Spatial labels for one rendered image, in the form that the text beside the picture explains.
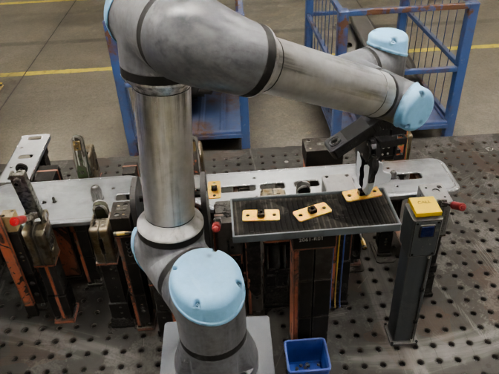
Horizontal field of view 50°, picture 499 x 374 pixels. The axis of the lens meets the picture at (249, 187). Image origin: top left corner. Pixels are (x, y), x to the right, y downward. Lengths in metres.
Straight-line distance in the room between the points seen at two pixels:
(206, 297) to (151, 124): 0.27
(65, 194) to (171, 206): 0.84
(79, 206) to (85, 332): 0.36
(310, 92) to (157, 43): 0.22
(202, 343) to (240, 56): 0.46
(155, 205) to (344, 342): 0.84
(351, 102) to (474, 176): 1.49
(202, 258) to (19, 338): 0.95
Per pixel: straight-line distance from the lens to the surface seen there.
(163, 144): 0.81
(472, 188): 2.19
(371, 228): 1.20
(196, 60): 0.65
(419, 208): 1.28
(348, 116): 3.71
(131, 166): 1.76
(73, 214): 1.59
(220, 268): 0.86
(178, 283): 0.85
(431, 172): 1.69
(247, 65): 0.66
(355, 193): 1.23
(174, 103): 0.79
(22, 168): 1.44
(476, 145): 2.47
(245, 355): 0.96
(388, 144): 1.14
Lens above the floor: 1.93
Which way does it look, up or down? 36 degrees down
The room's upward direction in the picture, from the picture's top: 3 degrees counter-clockwise
